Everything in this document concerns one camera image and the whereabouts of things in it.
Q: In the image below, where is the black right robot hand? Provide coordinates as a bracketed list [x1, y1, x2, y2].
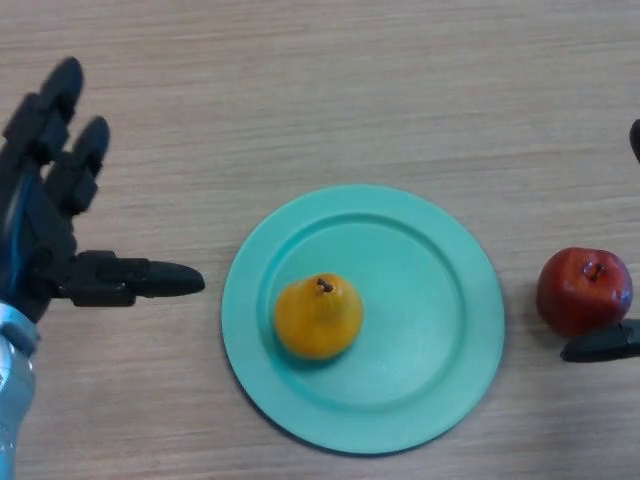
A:
[559, 118, 640, 363]

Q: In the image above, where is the yellow pear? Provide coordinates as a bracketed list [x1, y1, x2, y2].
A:
[273, 272, 364, 362]

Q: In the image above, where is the green plate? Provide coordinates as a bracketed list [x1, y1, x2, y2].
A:
[221, 184, 506, 457]

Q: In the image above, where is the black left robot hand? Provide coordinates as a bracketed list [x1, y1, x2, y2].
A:
[0, 56, 207, 329]

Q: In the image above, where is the red apple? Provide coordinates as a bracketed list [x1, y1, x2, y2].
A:
[535, 246, 634, 339]

